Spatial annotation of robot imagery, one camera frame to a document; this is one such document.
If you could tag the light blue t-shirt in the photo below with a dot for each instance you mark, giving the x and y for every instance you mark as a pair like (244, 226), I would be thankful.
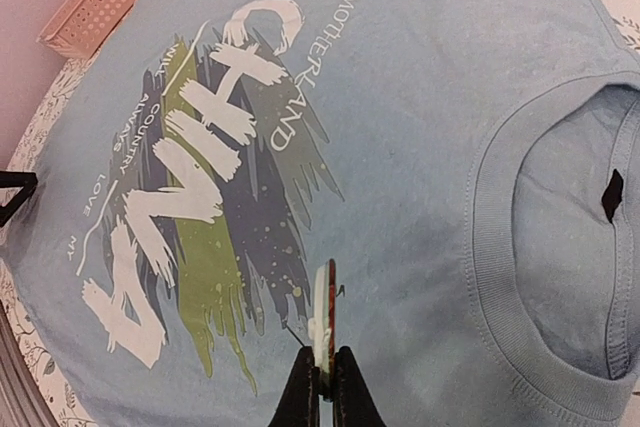
(350, 187)

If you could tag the round white brooch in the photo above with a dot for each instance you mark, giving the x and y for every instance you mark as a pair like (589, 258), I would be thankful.
(321, 326)

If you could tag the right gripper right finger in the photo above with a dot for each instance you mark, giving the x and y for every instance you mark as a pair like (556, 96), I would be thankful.
(353, 405)

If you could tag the floral patterned table mat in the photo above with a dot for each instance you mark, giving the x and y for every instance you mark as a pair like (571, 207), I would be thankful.
(30, 247)

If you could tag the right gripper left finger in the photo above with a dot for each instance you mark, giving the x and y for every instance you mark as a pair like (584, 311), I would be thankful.
(299, 402)

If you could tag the front aluminium rail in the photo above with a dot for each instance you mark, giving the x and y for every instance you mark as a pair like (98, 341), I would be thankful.
(22, 405)

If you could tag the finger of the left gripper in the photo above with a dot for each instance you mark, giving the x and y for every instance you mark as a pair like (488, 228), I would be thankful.
(21, 187)

